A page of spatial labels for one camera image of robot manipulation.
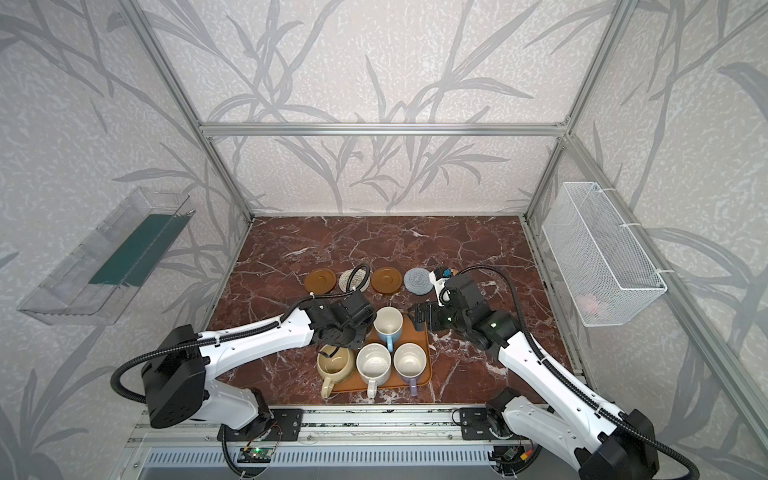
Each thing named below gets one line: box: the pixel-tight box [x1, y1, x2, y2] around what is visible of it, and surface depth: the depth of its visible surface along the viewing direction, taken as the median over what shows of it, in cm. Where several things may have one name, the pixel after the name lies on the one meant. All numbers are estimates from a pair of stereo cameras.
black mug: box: [318, 323, 356, 346], surface depth 59 cm
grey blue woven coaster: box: [403, 267, 434, 296], surface depth 104 cm
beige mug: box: [317, 346, 356, 399], surface depth 77 cm
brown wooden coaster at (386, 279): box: [370, 266, 403, 294], surface depth 104 cm
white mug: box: [356, 342, 392, 399], surface depth 77 cm
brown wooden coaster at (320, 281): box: [304, 268, 337, 295], surface depth 104 cm
